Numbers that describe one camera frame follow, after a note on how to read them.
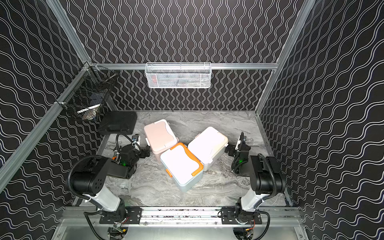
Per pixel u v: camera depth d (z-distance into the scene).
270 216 0.67
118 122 1.07
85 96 0.92
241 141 0.84
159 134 0.92
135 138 0.83
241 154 0.74
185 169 0.76
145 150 0.86
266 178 0.47
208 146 0.85
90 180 0.47
